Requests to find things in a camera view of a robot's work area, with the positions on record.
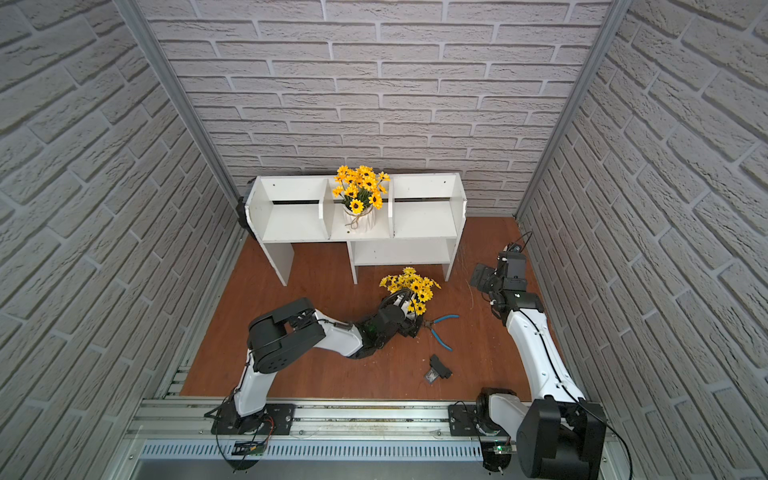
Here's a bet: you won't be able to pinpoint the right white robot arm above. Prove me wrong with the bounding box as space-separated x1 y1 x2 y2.
470 243 607 479

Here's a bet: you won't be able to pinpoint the aluminium corner post left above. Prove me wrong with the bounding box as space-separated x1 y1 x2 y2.
115 0 240 208

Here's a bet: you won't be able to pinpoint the blue handled pliers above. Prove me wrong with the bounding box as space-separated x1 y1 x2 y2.
424 314 460 352

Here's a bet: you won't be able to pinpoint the small black clip device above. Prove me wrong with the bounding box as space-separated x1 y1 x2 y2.
425 354 453 384

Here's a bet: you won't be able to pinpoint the white wooden shelf unit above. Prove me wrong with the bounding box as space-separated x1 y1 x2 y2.
239 173 467 285

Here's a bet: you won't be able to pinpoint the aluminium corner post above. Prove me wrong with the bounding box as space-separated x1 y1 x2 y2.
115 0 240 208
514 0 633 220

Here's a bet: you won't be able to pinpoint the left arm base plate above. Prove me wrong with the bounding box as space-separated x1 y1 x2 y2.
205 401 296 435

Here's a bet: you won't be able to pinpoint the left circuit board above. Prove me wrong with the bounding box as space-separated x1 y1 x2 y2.
231 442 266 457

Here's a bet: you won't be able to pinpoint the aluminium corner post right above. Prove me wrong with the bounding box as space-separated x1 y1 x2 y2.
514 0 633 220

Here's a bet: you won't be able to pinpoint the circuit board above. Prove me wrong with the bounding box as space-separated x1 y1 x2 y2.
231 442 266 457
483 443 516 455

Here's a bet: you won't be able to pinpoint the right circuit board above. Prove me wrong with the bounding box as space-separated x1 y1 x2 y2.
483 443 516 455

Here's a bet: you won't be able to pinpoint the sunflower pot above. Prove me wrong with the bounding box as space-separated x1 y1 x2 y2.
332 165 391 234
379 267 441 337

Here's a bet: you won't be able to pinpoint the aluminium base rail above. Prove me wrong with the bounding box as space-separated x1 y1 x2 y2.
120 397 516 462

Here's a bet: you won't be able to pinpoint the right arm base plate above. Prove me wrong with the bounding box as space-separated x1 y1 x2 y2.
447 401 479 437

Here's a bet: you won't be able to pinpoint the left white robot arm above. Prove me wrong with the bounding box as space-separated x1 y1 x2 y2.
204 290 423 435

